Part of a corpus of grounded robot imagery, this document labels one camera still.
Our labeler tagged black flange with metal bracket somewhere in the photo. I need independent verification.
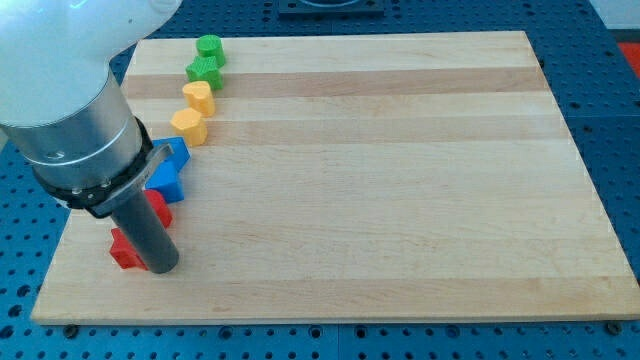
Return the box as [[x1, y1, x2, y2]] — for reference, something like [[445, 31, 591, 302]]
[[33, 118, 174, 218]]

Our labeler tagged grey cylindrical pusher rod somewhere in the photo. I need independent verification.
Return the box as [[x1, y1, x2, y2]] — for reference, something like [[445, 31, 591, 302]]
[[112, 190, 179, 274]]

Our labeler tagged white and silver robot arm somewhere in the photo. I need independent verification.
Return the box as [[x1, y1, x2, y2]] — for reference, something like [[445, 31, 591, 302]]
[[1, 0, 181, 273]]

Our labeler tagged red star block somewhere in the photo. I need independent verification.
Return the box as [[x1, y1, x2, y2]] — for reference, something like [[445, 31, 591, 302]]
[[109, 228, 147, 270]]

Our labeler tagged green star block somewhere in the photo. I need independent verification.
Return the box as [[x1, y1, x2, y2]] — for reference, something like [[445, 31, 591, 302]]
[[185, 56, 224, 90]]

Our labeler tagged red round block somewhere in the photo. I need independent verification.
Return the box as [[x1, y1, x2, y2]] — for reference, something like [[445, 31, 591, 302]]
[[144, 189, 173, 228]]

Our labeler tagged blue triangle block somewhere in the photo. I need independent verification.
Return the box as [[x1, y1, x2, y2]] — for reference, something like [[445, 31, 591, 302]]
[[145, 162, 185, 203]]

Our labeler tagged blue cube block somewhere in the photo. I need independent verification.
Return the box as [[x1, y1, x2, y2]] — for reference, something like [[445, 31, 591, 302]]
[[153, 136, 191, 172]]

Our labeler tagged yellow hexagon block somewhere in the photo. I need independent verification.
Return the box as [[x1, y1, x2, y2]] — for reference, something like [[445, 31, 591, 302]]
[[170, 108, 208, 147]]

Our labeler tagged yellow heart block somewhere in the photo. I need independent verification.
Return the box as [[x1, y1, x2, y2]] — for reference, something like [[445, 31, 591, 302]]
[[182, 81, 216, 117]]

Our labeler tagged green cylinder block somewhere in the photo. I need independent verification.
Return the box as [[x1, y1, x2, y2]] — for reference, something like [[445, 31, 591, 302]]
[[196, 34, 226, 67]]

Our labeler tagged wooden board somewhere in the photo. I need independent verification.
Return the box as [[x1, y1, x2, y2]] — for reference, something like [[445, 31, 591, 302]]
[[32, 31, 639, 325]]

